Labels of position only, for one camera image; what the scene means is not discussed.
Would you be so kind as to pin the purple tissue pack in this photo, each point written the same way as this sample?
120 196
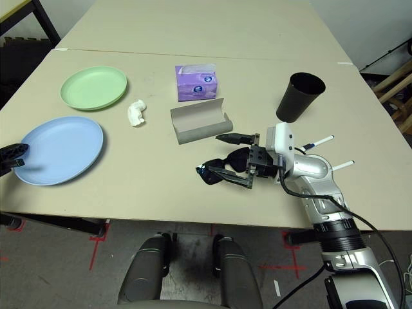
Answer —
196 87

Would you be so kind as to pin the grey glasses case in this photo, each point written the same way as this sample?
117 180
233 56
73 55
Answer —
196 132

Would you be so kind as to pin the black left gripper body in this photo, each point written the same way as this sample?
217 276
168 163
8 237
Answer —
9 167

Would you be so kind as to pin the black sunglasses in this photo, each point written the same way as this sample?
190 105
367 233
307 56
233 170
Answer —
236 159

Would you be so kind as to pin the black table base foot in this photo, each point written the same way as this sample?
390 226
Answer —
299 238
87 227
13 222

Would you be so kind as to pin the pale blue plate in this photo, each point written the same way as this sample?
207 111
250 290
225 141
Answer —
61 151

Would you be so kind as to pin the black foam floor mat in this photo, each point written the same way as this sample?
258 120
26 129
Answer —
19 64

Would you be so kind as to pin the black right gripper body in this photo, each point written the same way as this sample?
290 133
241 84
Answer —
262 162

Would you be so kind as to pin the white tissue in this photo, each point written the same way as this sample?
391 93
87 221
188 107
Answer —
135 114

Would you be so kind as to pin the grey robot left leg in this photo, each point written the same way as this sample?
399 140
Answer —
145 270

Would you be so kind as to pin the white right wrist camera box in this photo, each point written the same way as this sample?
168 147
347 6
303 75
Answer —
283 141

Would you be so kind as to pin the white floor tape piece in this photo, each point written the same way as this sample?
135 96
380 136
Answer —
277 287

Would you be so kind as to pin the black cup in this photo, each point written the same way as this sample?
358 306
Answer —
293 106

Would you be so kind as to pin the side table black frame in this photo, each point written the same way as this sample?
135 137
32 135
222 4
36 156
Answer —
8 6

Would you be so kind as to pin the red floor tape cross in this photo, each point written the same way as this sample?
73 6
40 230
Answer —
95 251
294 260

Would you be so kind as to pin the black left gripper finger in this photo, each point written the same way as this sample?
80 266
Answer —
14 153

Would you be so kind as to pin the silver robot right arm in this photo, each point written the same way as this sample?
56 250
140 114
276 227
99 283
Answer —
315 174

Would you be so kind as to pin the grey robot right leg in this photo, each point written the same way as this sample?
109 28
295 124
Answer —
238 273

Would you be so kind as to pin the grey robot leg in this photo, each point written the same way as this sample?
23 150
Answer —
238 273
145 270

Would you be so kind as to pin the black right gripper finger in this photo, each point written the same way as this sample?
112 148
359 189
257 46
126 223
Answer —
230 177
235 138

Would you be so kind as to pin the white marker black cap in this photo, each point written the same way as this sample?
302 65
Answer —
344 165

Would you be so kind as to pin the wooden furniture frame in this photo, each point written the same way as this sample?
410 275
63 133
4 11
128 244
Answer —
391 85

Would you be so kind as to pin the pale green plate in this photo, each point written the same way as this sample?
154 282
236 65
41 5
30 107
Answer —
93 88

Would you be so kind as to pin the thin black stand pole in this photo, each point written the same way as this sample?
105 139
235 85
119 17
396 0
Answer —
386 55

